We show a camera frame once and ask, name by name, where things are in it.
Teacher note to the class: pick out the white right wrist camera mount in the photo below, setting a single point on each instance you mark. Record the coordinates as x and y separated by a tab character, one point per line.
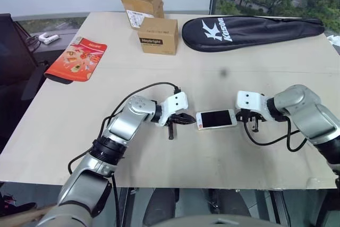
251	99

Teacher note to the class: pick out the red snack bag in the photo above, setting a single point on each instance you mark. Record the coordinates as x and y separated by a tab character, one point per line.
77	60

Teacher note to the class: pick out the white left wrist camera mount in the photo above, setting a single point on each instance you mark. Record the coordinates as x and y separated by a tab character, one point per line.
175	103

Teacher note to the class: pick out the white power strip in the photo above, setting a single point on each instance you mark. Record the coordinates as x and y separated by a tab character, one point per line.
49	38

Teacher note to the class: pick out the white smartphone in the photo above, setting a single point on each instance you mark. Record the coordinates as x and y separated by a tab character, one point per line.
216	118

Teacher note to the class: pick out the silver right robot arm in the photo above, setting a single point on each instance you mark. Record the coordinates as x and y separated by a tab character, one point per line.
305	110

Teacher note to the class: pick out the dark rounded shape under table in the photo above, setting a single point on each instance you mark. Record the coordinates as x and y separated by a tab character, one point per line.
160	205
231	203

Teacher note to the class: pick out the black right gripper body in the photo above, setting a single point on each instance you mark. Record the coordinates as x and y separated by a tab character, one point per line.
255	118

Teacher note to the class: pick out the black Kason racket bag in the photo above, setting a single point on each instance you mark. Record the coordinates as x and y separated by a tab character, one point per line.
247	31

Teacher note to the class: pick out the black office chair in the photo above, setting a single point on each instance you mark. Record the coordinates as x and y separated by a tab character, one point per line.
14	57

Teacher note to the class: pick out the open brown cardboard box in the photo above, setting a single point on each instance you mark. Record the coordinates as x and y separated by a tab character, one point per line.
146	3

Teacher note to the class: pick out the white crumpled item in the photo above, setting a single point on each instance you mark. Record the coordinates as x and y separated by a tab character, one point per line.
334	41

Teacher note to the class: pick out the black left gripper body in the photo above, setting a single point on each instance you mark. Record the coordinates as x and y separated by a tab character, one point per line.
171	128

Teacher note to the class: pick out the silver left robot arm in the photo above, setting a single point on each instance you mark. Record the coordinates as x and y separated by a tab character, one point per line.
125	123

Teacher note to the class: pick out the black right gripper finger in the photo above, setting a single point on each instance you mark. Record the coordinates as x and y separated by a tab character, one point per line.
240	119
240	114

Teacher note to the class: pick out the closed Heybright cardboard box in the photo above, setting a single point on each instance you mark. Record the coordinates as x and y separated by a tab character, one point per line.
159	37

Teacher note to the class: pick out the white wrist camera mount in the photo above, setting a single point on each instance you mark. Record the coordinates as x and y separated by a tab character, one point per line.
251	99
175	103

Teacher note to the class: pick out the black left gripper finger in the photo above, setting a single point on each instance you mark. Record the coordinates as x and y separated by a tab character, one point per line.
186	117
186	122

